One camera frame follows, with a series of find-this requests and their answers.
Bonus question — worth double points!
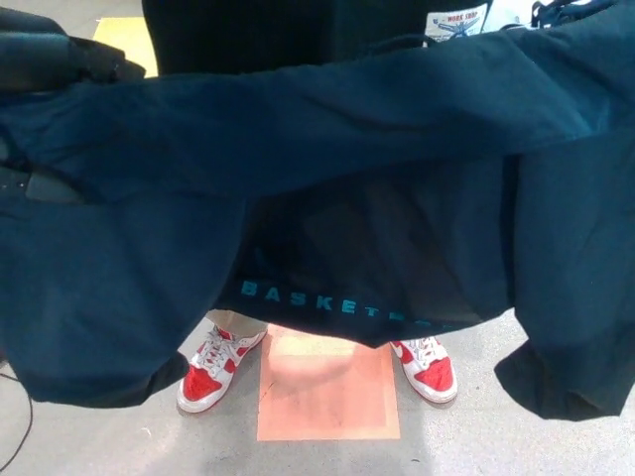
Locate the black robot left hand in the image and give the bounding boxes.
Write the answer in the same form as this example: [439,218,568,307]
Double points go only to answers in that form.
[0,10,147,205]

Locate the dark teal coat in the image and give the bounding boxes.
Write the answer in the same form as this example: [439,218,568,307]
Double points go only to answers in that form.
[0,0,635,421]

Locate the person's right red white sneaker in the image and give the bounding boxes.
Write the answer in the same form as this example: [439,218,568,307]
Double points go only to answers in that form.
[177,324,267,416]

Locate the person's red white sneaker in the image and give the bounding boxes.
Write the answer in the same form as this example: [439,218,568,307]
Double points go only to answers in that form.
[177,324,267,416]
[389,335,458,404]

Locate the person's left red white sneaker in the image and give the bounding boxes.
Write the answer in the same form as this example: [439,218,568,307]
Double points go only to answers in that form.
[389,335,458,404]

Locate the yellow rectangular floor marker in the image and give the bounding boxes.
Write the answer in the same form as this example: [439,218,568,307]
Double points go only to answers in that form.
[93,17,160,79]

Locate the black ribbed shirt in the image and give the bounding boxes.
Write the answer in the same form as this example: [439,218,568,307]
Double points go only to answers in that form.
[141,0,493,76]

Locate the khaki trousers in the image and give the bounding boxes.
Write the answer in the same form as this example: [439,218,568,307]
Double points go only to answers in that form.
[204,309,270,344]

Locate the orange square floor marker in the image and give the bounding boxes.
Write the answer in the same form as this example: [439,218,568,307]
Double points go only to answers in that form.
[256,324,402,427]

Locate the thin black floor cable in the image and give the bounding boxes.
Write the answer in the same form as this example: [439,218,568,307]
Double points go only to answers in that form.
[0,361,35,476]

